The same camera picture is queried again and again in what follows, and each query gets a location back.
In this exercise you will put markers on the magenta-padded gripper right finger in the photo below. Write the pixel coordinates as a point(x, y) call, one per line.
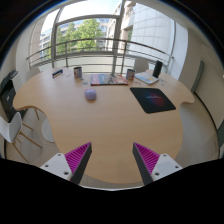
point(148, 159)

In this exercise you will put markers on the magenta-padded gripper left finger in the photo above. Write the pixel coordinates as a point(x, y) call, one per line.
point(76, 159)

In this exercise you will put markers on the lavender pink computer mouse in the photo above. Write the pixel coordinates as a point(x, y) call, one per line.
point(90, 94)

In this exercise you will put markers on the black printed mouse pad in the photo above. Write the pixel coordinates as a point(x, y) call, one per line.
point(152, 100)

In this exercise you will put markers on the white chair with wooden legs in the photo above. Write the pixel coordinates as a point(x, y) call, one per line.
point(47, 130)
point(10, 130)

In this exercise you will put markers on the open light-coloured magazine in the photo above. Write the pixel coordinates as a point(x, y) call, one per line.
point(146, 78)

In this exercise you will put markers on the red and blue magazine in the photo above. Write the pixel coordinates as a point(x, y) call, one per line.
point(107, 79)

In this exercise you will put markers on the small pot with plant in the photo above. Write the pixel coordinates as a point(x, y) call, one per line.
point(130, 74)

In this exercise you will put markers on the printed ceramic mug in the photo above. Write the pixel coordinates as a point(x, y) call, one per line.
point(77, 72)

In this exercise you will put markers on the small dark stapler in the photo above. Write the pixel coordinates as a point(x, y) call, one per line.
point(57, 73)

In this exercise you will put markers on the black cylindrical speaker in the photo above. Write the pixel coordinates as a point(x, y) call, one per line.
point(157, 69)

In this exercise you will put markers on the grey door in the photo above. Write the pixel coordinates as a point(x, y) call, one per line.
point(198, 76)

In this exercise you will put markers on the grey metal balcony railing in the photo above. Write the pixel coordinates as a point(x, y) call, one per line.
point(100, 53)

